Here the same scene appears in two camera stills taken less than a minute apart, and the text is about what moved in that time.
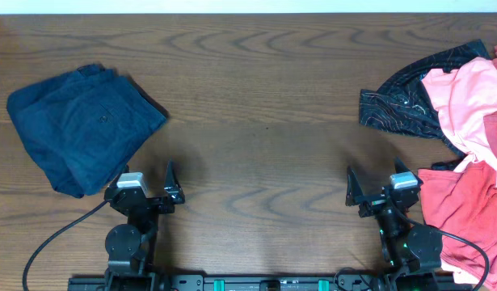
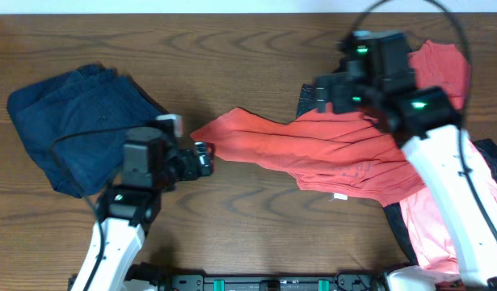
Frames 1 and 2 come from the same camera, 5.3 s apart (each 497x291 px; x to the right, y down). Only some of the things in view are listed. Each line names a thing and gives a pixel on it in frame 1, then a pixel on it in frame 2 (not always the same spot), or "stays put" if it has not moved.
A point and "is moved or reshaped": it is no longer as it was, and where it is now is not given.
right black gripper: [355, 197] to [340, 85]
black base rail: [268, 283] stays put
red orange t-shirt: [471, 204] is moved or reshaped
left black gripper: [173, 194] to [203, 165]
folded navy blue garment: [84, 124] stays put
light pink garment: [462, 98] to [430, 233]
